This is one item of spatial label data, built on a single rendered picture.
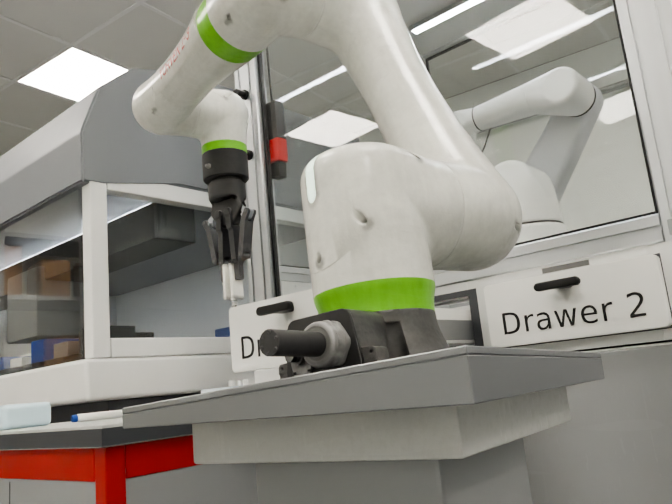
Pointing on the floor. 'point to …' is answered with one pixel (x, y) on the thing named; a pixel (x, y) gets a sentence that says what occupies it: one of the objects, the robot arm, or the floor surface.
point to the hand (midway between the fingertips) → (232, 281)
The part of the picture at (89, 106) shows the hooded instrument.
